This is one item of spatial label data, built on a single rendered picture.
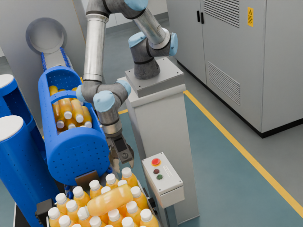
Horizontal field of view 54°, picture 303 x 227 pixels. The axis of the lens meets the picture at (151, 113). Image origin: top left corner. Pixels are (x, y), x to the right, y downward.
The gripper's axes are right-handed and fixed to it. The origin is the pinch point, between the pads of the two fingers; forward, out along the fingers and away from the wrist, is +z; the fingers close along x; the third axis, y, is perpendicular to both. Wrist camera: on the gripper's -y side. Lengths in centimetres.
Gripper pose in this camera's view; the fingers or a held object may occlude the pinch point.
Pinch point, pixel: (125, 169)
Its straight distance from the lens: 127.4
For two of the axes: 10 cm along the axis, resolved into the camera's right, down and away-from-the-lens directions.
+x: -9.2, 3.3, -2.1
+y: -3.5, -4.7, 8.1
